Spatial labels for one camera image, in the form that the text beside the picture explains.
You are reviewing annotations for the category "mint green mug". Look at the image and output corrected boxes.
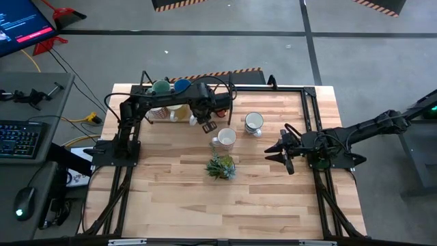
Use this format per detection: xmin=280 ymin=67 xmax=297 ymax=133
xmin=146 ymin=79 xmax=171 ymax=96

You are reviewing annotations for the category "yellow mug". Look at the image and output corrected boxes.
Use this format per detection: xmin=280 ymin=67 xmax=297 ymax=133
xmin=167 ymin=104 xmax=191 ymax=123

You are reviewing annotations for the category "black computer mouse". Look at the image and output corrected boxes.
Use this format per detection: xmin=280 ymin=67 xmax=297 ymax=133
xmin=12 ymin=186 xmax=36 ymax=222

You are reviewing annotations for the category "succulent in black pot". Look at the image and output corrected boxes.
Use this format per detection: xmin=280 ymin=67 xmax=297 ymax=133
xmin=203 ymin=153 xmax=237 ymax=181

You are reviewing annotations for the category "white printed bag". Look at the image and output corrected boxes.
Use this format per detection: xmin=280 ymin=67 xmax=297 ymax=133
xmin=66 ymin=146 xmax=95 ymax=188

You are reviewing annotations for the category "grey desk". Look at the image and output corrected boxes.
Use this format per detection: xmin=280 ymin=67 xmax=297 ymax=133
xmin=0 ymin=71 xmax=76 ymax=242

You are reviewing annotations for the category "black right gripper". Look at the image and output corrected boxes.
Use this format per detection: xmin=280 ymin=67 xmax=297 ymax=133
xmin=264 ymin=131 xmax=310 ymax=163

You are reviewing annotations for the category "yellow extension cable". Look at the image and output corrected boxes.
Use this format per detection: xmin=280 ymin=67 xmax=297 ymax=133
xmin=20 ymin=49 xmax=103 ymax=148

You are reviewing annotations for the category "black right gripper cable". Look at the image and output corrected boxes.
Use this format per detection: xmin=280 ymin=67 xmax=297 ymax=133
xmin=283 ymin=122 xmax=342 ymax=161

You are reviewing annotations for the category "black backlit keyboard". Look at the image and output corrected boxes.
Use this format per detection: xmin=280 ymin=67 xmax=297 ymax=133
xmin=0 ymin=119 xmax=44 ymax=160

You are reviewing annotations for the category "black floor cable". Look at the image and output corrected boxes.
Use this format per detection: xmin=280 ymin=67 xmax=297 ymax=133
xmin=47 ymin=47 xmax=109 ymax=115

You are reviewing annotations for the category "red black dustpan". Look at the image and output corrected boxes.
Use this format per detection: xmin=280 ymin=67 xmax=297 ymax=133
xmin=40 ymin=0 xmax=87 ymax=30

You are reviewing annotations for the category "white patterned mug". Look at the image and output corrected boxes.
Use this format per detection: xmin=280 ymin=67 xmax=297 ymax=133
xmin=210 ymin=127 xmax=238 ymax=151

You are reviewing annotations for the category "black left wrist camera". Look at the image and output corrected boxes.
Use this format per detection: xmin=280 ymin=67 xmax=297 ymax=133
xmin=201 ymin=120 xmax=219 ymax=135

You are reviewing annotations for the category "black hazard striped mat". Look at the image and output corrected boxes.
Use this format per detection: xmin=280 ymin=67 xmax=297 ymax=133
xmin=151 ymin=0 xmax=210 ymax=13
xmin=352 ymin=0 xmax=408 ymax=18
xmin=150 ymin=67 xmax=266 ymax=85

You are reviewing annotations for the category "grey metal bracket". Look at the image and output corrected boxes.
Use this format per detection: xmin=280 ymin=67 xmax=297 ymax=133
xmin=107 ymin=238 xmax=148 ymax=246
xmin=298 ymin=239 xmax=338 ymax=246

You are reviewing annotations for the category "dark grey equipment stand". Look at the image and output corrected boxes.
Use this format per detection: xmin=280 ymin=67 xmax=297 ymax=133
xmin=375 ymin=87 xmax=437 ymax=201

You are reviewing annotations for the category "red plastic stand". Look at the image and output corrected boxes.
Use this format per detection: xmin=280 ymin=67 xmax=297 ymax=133
xmin=32 ymin=36 xmax=69 ymax=57

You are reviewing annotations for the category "computer monitor screen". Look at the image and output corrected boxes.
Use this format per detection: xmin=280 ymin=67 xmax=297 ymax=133
xmin=0 ymin=0 xmax=58 ymax=58

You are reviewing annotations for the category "white mug blue floral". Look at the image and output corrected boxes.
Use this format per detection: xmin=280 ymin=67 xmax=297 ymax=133
xmin=244 ymin=111 xmax=265 ymax=138

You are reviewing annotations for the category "black aluminium table frame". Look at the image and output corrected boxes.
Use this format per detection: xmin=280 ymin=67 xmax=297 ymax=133
xmin=80 ymin=70 xmax=368 ymax=240

